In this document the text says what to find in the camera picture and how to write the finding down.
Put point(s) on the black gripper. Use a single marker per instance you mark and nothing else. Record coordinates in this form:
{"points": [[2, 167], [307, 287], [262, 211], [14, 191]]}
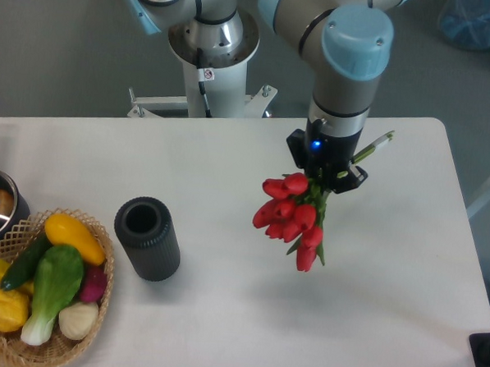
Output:
{"points": [[327, 155]]}

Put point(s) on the red tulip bouquet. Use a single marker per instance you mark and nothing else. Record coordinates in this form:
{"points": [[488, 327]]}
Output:
{"points": [[297, 208]]}

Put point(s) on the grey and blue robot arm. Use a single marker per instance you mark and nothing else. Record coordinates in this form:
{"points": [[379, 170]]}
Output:
{"points": [[345, 42]]}

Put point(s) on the dark grey ribbed vase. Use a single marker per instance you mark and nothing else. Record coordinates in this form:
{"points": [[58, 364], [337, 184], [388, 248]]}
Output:
{"points": [[146, 232]]}

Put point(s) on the blue plastic bag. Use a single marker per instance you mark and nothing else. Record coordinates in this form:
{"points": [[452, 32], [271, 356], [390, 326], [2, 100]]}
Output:
{"points": [[466, 24]]}

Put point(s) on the black device at table edge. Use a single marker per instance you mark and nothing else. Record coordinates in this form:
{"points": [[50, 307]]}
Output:
{"points": [[480, 349]]}

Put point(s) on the magenta radish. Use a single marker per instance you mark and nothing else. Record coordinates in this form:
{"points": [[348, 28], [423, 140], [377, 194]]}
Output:
{"points": [[94, 285]]}

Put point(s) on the yellow squash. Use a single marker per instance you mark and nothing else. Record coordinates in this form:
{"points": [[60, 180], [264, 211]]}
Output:
{"points": [[63, 229]]}

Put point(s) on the green bok choy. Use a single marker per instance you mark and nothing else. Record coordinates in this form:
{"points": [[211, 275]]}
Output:
{"points": [[56, 281]]}

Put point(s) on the white garlic bulb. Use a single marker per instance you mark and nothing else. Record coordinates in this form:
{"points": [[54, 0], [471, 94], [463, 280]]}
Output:
{"points": [[77, 320]]}

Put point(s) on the dark green cucumber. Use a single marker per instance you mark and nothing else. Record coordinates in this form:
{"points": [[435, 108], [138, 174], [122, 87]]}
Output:
{"points": [[24, 266]]}

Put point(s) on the orange yellow pumpkin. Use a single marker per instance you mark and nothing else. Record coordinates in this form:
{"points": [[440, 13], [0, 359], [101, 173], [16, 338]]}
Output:
{"points": [[14, 310]]}

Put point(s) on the woven wicker basket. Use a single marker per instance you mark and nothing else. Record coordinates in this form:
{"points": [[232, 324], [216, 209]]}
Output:
{"points": [[59, 350]]}

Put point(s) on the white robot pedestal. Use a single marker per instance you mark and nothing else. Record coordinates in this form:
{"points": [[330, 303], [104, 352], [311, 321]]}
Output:
{"points": [[214, 61]]}

